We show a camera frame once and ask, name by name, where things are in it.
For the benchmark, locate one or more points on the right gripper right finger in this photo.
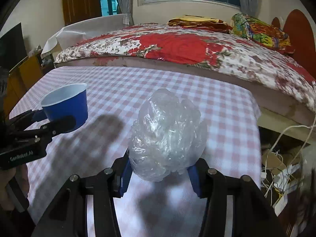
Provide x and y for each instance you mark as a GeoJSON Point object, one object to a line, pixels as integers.
{"type": "Point", "coordinates": [252, 215]}

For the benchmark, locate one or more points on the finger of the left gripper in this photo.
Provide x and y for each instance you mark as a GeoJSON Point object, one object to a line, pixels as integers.
{"type": "Point", "coordinates": [25, 119]}
{"type": "Point", "coordinates": [51, 129]}

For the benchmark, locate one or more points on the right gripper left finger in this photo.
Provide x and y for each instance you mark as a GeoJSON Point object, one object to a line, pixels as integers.
{"type": "Point", "coordinates": [66, 215]}

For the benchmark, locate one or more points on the blue paper cup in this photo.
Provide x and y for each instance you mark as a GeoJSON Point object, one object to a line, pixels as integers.
{"type": "Point", "coordinates": [69, 100]}

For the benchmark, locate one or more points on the clear plastic bag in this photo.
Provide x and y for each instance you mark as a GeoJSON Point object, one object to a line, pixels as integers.
{"type": "Point", "coordinates": [168, 136]}

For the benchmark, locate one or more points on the person's left hand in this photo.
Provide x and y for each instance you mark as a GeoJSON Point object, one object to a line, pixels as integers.
{"type": "Point", "coordinates": [14, 188]}

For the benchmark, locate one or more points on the cardboard box under bed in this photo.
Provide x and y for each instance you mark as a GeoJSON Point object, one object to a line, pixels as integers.
{"type": "Point", "coordinates": [285, 168]}

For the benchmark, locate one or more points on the black television screen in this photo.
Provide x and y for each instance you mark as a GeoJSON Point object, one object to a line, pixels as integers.
{"type": "Point", "coordinates": [13, 50]}

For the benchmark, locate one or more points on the pink checkered tablecloth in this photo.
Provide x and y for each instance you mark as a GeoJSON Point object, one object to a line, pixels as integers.
{"type": "Point", "coordinates": [114, 98]}

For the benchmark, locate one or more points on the bed with floral sheet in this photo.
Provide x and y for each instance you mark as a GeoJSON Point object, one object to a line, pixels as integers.
{"type": "Point", "coordinates": [279, 83]}

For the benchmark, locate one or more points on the brown wooden door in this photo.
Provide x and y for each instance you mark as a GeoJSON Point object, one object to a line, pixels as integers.
{"type": "Point", "coordinates": [79, 10]}

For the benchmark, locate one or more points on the folded red yellow blanket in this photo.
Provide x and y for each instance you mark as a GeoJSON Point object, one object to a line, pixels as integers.
{"type": "Point", "coordinates": [206, 23]}

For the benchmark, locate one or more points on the colourful patterned pillow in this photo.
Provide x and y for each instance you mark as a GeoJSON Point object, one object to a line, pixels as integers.
{"type": "Point", "coordinates": [264, 34]}

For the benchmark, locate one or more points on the red heart-shaped headboard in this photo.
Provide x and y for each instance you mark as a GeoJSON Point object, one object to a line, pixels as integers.
{"type": "Point", "coordinates": [302, 40]}

